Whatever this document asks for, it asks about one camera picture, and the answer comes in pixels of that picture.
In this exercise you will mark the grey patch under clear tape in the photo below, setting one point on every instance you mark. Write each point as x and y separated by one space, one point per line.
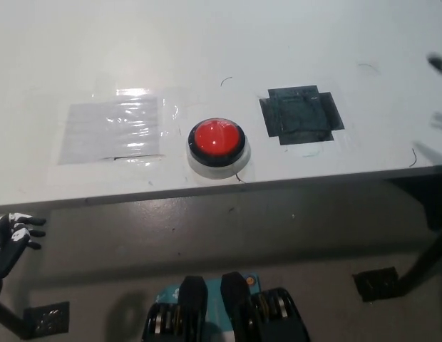
110 132

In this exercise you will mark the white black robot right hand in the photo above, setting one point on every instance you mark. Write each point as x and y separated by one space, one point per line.
438 62

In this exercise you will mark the black table underframe beam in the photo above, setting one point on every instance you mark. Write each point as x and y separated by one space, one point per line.
427 196

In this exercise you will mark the dark taped square patch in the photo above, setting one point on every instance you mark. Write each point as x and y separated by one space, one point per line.
301 115

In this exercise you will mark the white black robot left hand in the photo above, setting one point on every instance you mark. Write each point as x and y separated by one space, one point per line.
7 246

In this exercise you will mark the red dome push button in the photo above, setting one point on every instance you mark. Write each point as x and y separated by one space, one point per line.
214 137

